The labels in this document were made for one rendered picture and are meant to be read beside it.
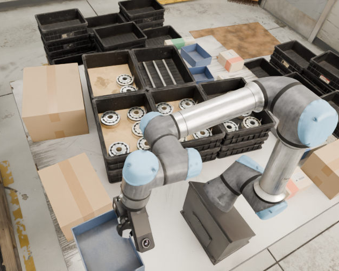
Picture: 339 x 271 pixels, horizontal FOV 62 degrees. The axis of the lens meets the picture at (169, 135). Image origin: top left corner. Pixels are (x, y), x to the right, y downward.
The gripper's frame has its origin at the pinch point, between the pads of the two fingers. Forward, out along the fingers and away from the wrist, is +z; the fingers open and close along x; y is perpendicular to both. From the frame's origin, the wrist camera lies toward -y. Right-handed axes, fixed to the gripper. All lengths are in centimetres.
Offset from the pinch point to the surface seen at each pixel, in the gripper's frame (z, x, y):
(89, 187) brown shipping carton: 26.1, 1.4, 36.3
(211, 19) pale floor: 83, -247, 275
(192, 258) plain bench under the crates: 38.3, -31.0, -6.2
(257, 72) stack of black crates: 61, -197, 128
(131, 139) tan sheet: 26, -27, 56
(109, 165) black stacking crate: 23.7, -10.0, 42.6
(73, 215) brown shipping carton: 27.2, 10.7, 26.3
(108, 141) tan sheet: 27, -16, 59
